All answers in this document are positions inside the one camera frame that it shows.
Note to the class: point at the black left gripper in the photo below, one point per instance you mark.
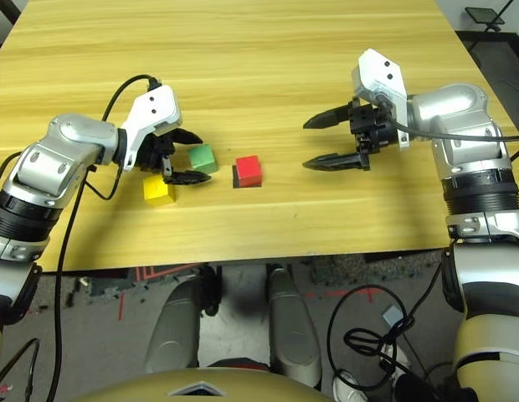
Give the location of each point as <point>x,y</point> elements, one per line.
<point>157,153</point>

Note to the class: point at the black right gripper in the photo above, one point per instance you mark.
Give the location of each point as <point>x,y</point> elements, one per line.
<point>372,125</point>

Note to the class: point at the green wooden block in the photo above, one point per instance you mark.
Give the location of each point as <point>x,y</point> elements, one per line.
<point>201,157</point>

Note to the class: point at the yellow wooden block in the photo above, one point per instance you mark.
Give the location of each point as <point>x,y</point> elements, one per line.
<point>157,190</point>

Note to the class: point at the red wooden block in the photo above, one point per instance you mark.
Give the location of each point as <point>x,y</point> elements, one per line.
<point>248,169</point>

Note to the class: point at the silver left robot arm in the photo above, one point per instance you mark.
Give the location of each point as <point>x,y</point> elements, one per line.
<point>46,163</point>

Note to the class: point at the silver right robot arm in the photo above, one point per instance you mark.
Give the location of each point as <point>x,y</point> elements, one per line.
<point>469,167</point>

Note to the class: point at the black square marker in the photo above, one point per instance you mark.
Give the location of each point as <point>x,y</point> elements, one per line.
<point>234,178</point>

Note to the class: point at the black mat with red lines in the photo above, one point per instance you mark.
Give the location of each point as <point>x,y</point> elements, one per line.
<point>163,272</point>

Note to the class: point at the speckled grey foam mat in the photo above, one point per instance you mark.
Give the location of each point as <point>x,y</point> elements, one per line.
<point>339,270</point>

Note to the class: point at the dark grey foam piece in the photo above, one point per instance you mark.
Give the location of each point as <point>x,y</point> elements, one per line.
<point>109,287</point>

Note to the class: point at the red tape strip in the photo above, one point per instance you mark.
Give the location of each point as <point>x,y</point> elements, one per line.
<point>121,305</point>

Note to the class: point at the grey left robot leg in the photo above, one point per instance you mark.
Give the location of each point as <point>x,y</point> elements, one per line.
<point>176,326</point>

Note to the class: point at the grey robot leg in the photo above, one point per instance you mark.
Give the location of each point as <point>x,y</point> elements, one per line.
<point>176,326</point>
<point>291,322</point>

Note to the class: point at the small grey blue box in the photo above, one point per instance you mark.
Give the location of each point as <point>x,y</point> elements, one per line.
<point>392,315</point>

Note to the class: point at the black floor mat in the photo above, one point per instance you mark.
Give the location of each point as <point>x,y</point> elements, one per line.
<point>502,63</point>

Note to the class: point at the grey right robot leg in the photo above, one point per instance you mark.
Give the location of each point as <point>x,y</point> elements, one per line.
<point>291,322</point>

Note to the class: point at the black tripod with plate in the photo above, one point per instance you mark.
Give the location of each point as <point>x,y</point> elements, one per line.
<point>483,16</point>

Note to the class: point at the black metal bar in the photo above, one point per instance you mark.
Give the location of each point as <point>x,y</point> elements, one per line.
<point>10,10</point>

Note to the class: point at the white sneaker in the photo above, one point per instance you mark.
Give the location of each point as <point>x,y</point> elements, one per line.
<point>345,387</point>
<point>399,361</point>

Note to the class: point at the gold robot torso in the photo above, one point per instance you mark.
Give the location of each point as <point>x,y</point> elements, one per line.
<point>138,389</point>

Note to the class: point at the dark bystander leg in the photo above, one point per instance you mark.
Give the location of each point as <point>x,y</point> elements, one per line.
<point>410,389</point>

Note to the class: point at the small red floor object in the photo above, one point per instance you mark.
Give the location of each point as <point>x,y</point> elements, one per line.
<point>4,388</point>

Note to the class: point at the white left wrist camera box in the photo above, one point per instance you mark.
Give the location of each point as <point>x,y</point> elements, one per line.
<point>155,109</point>

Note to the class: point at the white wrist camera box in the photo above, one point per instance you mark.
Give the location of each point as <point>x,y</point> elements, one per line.
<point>155,109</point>
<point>378,77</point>

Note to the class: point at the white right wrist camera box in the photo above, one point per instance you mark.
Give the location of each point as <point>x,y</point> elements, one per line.
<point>378,77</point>

